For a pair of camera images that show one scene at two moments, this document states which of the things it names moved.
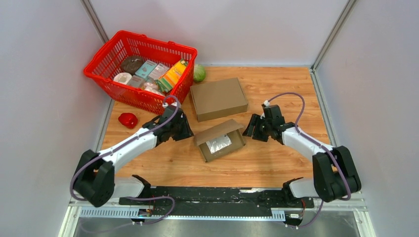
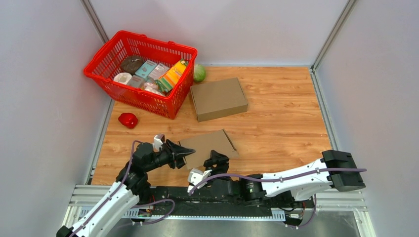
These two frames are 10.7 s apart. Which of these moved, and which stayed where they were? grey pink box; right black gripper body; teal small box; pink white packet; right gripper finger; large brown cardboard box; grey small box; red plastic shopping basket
Moved: right gripper finger; right black gripper body
Stayed: red plastic shopping basket; large brown cardboard box; teal small box; grey pink box; pink white packet; grey small box
